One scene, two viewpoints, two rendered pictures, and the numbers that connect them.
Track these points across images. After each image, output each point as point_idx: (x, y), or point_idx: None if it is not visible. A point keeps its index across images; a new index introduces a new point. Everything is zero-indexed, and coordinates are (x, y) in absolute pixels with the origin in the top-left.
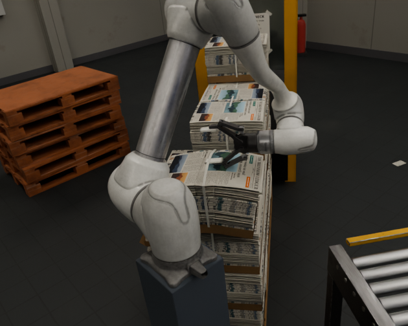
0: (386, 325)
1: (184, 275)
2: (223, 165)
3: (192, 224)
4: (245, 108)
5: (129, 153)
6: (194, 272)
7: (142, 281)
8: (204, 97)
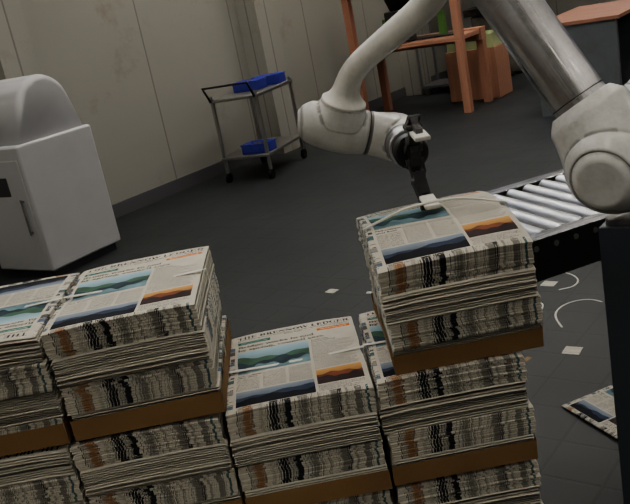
0: (577, 223)
1: None
2: (425, 211)
3: None
4: (131, 272)
5: (603, 91)
6: None
7: None
8: (4, 337)
